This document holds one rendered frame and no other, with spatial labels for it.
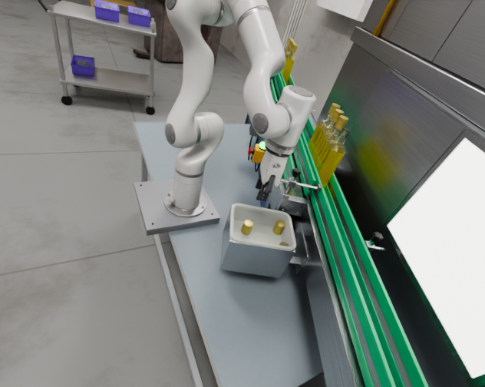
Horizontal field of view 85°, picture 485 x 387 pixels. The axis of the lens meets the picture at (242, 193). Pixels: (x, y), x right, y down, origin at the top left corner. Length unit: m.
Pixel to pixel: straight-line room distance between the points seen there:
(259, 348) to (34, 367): 1.16
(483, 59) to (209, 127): 0.78
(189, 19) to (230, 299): 0.89
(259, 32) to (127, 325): 1.57
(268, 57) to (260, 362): 0.86
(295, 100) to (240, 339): 0.74
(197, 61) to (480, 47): 0.75
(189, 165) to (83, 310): 1.12
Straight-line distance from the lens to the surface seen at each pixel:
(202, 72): 0.94
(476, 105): 0.85
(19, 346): 1.85
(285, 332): 1.04
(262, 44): 0.73
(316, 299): 0.87
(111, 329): 1.78
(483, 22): 0.99
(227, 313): 1.00
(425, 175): 0.86
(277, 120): 0.62
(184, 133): 0.95
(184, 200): 1.15
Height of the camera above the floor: 1.64
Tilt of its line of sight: 39 degrees down
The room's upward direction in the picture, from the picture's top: 19 degrees clockwise
